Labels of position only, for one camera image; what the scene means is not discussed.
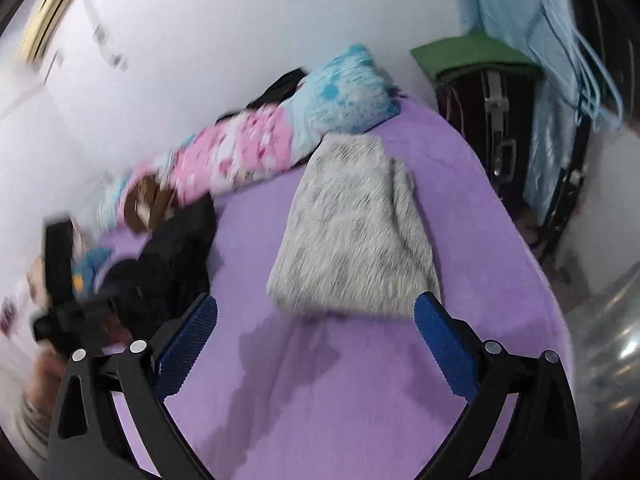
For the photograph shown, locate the person's left forearm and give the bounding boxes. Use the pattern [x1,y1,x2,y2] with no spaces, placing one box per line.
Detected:
[17,400,53,458]

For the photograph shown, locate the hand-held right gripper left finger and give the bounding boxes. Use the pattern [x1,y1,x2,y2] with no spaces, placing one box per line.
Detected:
[47,292,220,480]

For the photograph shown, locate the light blue curtain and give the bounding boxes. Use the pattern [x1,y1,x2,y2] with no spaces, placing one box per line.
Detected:
[446,0,591,233]

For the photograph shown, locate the clear wall hook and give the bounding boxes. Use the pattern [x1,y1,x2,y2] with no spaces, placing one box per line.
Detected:
[91,24,130,70]

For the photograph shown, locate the person's left hand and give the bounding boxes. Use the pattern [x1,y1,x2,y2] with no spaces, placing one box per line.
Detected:
[26,347,68,413]

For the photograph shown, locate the grey white fleece jacket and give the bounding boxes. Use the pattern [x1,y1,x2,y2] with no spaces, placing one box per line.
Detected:
[266,132,442,319]

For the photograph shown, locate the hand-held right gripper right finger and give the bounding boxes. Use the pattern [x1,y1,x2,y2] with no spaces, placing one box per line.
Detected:
[414,291,583,480]

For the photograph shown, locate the small black cloth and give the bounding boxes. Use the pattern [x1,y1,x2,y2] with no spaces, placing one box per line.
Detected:
[244,66,310,112]

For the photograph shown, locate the green cloth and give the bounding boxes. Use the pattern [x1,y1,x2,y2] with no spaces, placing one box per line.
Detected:
[409,29,545,82]

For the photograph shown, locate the pink blue floral quilt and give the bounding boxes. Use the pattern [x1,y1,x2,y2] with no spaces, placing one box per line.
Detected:
[96,43,402,233]

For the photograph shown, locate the dark suitcase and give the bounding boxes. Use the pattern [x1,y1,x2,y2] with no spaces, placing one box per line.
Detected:
[434,66,545,213]

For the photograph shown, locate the brown printed cushion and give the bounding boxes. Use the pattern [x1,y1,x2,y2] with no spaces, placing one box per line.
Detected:
[122,172,177,237]

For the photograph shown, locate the black garment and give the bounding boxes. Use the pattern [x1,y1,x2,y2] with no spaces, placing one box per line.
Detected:
[99,194,219,347]

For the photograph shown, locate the blue pillow with yellow print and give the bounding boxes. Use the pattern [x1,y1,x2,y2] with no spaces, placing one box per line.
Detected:
[70,246,115,295]

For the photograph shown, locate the light blue clothes hanger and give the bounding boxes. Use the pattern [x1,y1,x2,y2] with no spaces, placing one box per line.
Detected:
[530,0,627,132]

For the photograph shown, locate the beige wall vent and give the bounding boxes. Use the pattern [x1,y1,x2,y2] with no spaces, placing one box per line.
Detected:
[19,0,85,63]

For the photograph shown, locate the purple bed sheet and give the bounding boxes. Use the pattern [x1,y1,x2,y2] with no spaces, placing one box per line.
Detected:
[94,94,577,480]

